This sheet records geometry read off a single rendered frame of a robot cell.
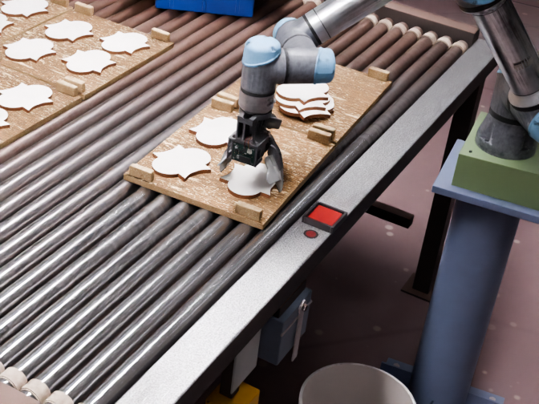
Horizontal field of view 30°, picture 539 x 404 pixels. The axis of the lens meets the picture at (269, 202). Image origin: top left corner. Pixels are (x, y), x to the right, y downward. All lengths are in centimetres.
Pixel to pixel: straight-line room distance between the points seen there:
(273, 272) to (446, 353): 92
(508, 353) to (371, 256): 63
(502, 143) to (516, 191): 12
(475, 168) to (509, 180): 9
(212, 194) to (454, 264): 76
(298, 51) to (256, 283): 49
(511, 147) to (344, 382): 76
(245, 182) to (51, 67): 71
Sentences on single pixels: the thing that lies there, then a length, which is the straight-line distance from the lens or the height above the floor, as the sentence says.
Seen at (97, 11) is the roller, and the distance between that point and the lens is 310.
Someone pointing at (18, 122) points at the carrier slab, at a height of 94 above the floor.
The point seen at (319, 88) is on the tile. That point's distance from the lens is 262.
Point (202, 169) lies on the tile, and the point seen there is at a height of 95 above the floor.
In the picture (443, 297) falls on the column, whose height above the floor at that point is 50.
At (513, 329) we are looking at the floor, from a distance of 355.
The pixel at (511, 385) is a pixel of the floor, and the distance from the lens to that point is 333.
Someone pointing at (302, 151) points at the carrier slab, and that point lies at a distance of 242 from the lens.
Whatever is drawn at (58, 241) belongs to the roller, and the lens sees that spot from 210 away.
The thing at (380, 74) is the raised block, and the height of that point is 95.
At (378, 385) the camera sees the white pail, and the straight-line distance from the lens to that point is 272.
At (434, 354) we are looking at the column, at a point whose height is 31.
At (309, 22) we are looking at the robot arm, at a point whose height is 129.
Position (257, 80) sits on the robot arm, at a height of 122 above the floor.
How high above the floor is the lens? 216
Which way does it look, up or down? 33 degrees down
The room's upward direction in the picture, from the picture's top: 7 degrees clockwise
